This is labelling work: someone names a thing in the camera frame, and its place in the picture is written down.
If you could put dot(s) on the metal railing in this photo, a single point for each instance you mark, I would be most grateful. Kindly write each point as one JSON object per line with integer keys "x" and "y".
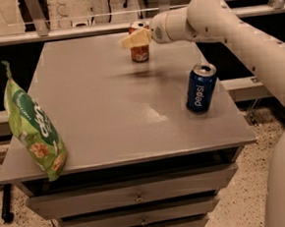
{"x": 12, "y": 30}

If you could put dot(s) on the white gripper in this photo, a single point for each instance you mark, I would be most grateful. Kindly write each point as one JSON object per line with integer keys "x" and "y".
{"x": 160, "y": 27}

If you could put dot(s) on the orange coke can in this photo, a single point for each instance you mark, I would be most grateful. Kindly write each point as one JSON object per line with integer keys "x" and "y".
{"x": 139, "y": 54}

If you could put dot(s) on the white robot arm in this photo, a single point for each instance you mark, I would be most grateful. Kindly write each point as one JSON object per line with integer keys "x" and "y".
{"x": 261, "y": 53}

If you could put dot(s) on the black stand leg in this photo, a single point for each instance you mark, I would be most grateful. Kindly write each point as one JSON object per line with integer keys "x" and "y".
{"x": 7, "y": 215}

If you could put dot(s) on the blue pepsi can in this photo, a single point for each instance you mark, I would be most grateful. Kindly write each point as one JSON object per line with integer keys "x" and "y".
{"x": 202, "y": 80}

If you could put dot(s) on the green rice chip bag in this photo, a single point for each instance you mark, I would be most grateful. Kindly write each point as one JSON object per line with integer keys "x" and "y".
{"x": 30, "y": 125}

